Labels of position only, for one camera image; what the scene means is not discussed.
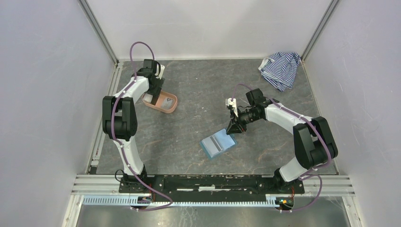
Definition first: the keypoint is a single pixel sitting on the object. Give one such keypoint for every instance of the stack of credit cards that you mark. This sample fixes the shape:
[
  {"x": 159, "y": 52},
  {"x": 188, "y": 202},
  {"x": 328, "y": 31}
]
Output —
[{"x": 147, "y": 98}]

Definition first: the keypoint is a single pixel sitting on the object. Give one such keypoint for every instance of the teal card holder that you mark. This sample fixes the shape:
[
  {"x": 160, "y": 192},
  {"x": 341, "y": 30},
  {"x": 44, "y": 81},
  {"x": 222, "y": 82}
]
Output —
[{"x": 217, "y": 143}]

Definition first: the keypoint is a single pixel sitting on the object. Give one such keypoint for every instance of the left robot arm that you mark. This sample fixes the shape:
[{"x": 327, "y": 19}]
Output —
[{"x": 119, "y": 119}]

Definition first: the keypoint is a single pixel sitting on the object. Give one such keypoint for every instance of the aluminium frame rail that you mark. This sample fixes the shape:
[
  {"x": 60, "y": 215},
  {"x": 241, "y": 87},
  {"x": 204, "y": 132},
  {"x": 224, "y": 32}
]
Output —
[{"x": 104, "y": 190}]

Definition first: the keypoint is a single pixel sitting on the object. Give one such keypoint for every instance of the white VIP card in tray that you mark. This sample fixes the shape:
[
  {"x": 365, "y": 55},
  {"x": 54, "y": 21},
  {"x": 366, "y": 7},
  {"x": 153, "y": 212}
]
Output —
[{"x": 167, "y": 103}]

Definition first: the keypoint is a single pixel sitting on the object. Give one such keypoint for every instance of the pink oval tray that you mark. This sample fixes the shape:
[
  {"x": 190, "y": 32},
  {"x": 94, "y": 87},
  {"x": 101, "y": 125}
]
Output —
[{"x": 156, "y": 102}]

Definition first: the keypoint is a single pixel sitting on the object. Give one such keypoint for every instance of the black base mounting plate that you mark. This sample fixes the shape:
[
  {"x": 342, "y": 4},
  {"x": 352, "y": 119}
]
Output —
[{"x": 212, "y": 188}]

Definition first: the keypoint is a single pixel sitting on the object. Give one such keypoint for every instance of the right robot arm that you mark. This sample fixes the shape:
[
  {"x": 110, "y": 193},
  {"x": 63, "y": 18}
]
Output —
[{"x": 314, "y": 144}]

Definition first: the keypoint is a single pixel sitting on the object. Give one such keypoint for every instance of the blue striped cloth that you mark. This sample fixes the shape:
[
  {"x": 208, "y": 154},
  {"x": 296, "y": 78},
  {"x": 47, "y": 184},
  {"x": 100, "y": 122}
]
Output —
[{"x": 280, "y": 69}]

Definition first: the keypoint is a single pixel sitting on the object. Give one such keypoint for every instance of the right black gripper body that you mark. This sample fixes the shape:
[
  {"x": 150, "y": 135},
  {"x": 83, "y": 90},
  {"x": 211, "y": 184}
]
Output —
[{"x": 244, "y": 117}]

